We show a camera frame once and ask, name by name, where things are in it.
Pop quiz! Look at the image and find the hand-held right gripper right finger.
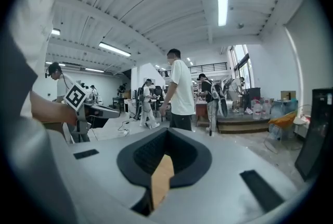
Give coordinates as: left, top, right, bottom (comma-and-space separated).
148, 128, 311, 224

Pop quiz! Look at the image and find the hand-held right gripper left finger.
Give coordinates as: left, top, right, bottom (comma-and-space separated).
66, 128, 170, 224

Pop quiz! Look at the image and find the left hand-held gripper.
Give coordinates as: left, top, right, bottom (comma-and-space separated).
63, 81, 121, 143

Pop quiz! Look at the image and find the person's left forearm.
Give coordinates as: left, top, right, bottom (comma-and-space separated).
29, 90, 79, 125

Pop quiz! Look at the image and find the round wooden table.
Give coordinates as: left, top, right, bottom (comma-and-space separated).
150, 154, 175, 210

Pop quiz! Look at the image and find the raised wooden platform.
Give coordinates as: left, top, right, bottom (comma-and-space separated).
216, 112, 272, 135

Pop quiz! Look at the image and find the brown wooden cabinet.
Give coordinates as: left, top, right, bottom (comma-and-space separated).
195, 103, 210, 128

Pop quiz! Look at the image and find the white and black backpack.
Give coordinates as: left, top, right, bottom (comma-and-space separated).
211, 83, 229, 118

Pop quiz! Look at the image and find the large clear water jug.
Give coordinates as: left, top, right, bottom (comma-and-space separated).
261, 99, 273, 120
252, 100, 263, 120

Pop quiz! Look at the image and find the clear chair with orange cushion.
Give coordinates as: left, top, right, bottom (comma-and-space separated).
263, 110, 299, 147

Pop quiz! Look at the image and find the black dresser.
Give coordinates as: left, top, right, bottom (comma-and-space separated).
246, 87, 262, 110

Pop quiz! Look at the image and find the blue plastic wrapped pack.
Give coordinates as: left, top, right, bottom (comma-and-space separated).
270, 99, 299, 117

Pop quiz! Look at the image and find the small white round table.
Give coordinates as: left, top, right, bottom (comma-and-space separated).
292, 115, 312, 139

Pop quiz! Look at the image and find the cardboard box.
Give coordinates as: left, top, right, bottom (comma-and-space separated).
280, 90, 297, 103

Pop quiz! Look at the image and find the black mezzanine railing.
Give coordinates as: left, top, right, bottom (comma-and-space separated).
158, 61, 228, 78

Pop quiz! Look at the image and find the black glass-door cabinet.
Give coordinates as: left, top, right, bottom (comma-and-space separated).
294, 87, 333, 182

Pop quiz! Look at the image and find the person's cream t-shirt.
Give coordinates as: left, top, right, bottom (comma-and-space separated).
5, 0, 79, 218

